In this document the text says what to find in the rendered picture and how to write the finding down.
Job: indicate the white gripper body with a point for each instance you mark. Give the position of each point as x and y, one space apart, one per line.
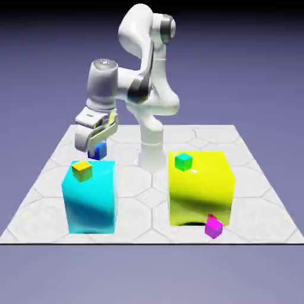
82 140

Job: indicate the small blue cube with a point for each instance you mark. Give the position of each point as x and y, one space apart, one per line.
101 150

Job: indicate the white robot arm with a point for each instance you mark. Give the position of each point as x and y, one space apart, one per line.
152 147

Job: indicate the small orange cube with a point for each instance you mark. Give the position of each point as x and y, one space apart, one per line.
82 169

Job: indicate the small green cube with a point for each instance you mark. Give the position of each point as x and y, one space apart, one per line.
183 161

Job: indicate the small red cube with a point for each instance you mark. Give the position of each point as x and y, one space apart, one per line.
211 216

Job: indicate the small magenta cube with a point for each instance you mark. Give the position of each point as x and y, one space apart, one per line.
213 228

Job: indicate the large cyan box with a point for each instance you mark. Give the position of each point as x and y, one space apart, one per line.
90 204

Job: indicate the large yellow box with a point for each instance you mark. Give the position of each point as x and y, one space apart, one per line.
201 185

